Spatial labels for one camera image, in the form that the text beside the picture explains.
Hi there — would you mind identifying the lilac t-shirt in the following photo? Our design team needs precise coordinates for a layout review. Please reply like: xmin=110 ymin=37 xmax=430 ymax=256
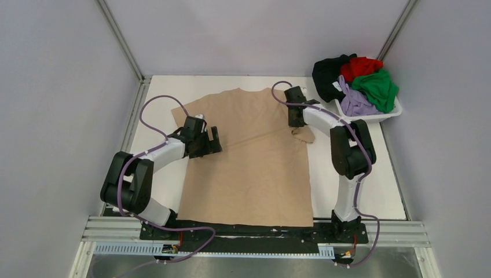
xmin=338 ymin=75 xmax=383 ymax=117

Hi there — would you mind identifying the green t-shirt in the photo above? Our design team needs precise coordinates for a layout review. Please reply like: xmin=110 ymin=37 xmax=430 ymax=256
xmin=351 ymin=68 xmax=399 ymax=114

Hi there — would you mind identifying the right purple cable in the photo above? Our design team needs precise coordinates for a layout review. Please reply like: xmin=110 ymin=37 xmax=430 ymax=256
xmin=271 ymin=81 xmax=381 ymax=269

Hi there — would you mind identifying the black t-shirt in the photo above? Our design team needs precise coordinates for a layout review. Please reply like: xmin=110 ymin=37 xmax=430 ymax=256
xmin=312 ymin=53 xmax=357 ymax=103

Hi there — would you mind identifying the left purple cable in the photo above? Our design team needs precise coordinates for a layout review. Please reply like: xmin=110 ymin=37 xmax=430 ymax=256
xmin=91 ymin=94 xmax=218 ymax=278

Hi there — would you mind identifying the white slotted cable duct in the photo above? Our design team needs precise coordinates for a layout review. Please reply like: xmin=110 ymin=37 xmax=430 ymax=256
xmin=94 ymin=242 xmax=335 ymax=259

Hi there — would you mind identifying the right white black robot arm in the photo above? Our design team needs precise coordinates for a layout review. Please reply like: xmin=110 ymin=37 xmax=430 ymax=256
xmin=284 ymin=86 xmax=376 ymax=243

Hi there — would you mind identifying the red t-shirt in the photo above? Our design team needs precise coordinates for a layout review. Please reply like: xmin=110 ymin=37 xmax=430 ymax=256
xmin=340 ymin=57 xmax=384 ymax=82

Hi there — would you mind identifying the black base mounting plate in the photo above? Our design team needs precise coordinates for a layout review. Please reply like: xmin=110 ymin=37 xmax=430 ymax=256
xmin=137 ymin=216 xmax=369 ymax=254

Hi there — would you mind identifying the purple cable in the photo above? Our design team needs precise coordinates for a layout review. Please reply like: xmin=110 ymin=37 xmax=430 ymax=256
xmin=271 ymin=81 xmax=381 ymax=269
xmin=91 ymin=94 xmax=218 ymax=278

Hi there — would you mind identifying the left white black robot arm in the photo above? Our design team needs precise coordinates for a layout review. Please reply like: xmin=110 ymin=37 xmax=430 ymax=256
xmin=100 ymin=115 xmax=222 ymax=239

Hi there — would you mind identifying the aluminium frame rail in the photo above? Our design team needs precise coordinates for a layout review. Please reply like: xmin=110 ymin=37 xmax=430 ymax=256
xmin=69 ymin=216 xmax=441 ymax=277

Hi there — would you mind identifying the beige t-shirt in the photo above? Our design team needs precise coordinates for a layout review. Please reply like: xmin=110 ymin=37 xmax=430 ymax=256
xmin=172 ymin=88 xmax=315 ymax=227

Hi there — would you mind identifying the white plastic basket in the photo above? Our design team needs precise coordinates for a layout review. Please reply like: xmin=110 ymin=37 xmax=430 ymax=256
xmin=334 ymin=98 xmax=402 ymax=123

